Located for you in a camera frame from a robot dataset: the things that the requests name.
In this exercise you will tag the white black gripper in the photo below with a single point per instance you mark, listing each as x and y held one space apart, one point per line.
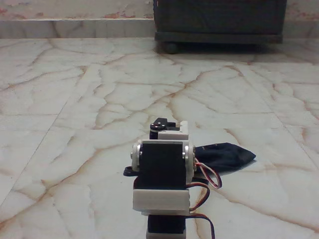
172 129

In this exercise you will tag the dark blue cloth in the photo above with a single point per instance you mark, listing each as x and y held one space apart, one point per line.
224 156

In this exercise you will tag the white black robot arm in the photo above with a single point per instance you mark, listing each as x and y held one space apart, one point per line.
162 164

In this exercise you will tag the round dark cabinet foot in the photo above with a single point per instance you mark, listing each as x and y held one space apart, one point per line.
170 48

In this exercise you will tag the dark wooden cabinet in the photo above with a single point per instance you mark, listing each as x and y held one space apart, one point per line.
219 20

